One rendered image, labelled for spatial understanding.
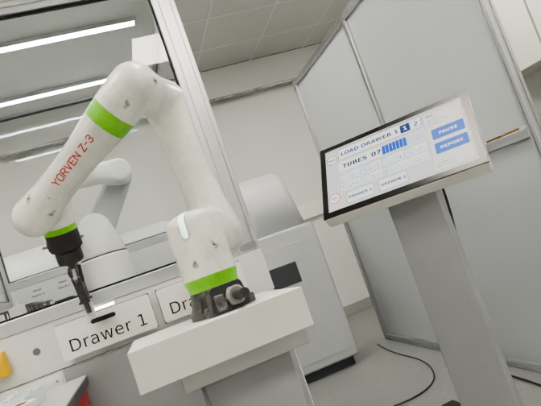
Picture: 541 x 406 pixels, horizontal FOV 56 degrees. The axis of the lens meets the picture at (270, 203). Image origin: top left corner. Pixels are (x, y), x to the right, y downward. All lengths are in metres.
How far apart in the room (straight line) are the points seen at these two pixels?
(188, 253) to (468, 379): 1.01
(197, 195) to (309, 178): 3.97
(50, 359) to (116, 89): 0.87
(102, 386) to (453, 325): 1.10
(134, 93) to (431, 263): 1.02
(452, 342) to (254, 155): 3.75
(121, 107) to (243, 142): 3.95
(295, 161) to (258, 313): 4.28
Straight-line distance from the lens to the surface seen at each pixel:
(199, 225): 1.18
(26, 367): 1.78
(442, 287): 1.71
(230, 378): 1.16
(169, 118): 1.42
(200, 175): 1.38
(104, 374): 1.75
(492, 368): 1.77
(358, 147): 1.77
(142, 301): 1.70
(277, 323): 1.08
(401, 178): 1.61
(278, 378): 1.18
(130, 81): 1.30
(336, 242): 5.29
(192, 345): 1.05
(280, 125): 5.35
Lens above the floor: 0.95
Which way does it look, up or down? 4 degrees up
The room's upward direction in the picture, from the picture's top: 19 degrees counter-clockwise
